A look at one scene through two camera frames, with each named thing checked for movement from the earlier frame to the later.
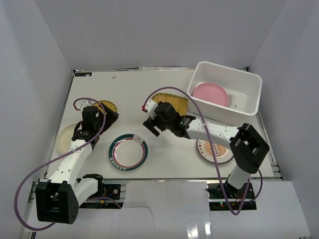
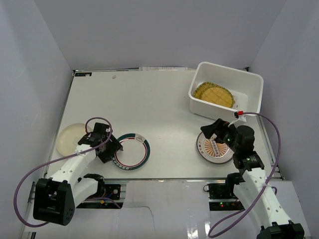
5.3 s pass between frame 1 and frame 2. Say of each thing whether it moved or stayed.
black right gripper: moved
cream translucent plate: stayed
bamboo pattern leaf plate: moved
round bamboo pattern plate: moved
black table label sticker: stayed
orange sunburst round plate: stayed
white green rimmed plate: stayed
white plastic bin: stayed
